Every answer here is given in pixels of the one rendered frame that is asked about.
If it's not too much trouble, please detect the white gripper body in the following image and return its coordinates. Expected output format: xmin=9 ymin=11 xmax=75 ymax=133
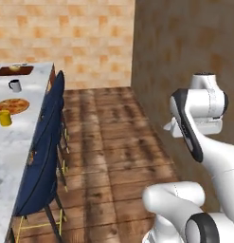
xmin=163 ymin=116 xmax=224 ymax=139

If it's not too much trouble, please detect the dark brown cutting board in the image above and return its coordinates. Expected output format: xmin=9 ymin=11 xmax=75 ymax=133
xmin=0 ymin=65 xmax=35 ymax=77

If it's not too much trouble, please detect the marble top dining counter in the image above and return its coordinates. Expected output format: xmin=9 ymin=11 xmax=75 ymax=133
xmin=0 ymin=62 xmax=57 ymax=243

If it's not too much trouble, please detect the round pizza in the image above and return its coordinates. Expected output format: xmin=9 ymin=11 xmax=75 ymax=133
xmin=0 ymin=98 xmax=30 ymax=116

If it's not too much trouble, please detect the blue stool with yellow legs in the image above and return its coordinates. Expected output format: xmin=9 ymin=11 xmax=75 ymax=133
xmin=45 ymin=69 xmax=71 ymax=142
xmin=32 ymin=94 xmax=69 ymax=193
xmin=11 ymin=132 xmax=68 ymax=243

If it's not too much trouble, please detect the white mug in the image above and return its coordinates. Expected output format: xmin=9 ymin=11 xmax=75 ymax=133
xmin=8 ymin=79 xmax=23 ymax=94

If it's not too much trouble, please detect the yellow round food item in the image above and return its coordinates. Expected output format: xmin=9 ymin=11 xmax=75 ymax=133
xmin=8 ymin=64 xmax=23 ymax=72

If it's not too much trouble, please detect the yellow mug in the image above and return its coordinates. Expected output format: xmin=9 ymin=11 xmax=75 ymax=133
xmin=0 ymin=109 xmax=13 ymax=128

